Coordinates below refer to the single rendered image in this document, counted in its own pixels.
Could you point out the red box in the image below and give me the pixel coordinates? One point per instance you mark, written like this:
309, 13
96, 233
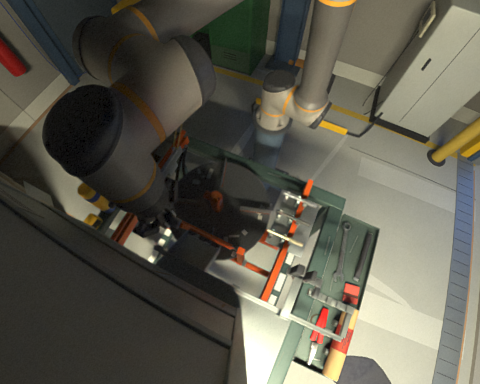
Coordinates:
351, 293

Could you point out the grey open-end wrench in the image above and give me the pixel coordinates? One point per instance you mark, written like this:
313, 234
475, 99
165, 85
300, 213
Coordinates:
342, 255

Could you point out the brass shear pin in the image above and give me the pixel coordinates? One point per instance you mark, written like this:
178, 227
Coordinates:
285, 237

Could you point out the orange spinner hub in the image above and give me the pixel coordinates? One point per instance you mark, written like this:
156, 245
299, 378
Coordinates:
215, 198

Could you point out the grey pin rack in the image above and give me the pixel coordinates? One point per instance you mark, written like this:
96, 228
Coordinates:
311, 225

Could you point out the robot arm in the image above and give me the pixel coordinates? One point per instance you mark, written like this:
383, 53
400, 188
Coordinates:
142, 67

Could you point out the dark grey round stool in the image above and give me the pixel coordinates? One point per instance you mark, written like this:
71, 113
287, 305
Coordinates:
362, 371

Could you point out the red fire extinguisher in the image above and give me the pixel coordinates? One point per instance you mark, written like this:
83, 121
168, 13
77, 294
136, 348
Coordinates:
10, 58

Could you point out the grey tool holder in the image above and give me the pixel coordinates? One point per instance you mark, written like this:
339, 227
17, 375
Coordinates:
332, 300

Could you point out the green cabinet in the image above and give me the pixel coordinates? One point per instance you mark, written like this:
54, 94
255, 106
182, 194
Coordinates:
234, 33

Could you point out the dark grey spinner disc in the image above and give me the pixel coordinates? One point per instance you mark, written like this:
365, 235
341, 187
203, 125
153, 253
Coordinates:
240, 195

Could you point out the black knob lever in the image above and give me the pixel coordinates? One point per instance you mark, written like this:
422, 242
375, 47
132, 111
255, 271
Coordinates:
304, 274

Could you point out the dark green spreader body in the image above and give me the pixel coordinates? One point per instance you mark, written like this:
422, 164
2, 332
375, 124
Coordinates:
333, 213

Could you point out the white cabinet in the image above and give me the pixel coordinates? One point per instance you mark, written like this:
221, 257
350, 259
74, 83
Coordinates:
431, 71

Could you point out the orange lever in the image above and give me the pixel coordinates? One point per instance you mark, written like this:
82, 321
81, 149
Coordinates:
308, 188

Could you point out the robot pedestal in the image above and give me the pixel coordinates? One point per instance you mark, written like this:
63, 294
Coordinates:
270, 147

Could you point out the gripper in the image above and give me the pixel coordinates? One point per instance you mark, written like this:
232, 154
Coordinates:
152, 224

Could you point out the dark grey bar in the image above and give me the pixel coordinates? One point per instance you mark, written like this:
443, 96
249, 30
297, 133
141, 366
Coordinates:
363, 257

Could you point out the yellow cap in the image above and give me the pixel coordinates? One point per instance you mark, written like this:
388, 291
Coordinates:
92, 220
87, 192

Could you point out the blue post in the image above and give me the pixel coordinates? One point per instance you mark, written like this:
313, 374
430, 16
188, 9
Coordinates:
52, 37
288, 30

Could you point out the yellow bollard rail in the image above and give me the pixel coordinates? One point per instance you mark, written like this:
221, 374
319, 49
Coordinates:
459, 144

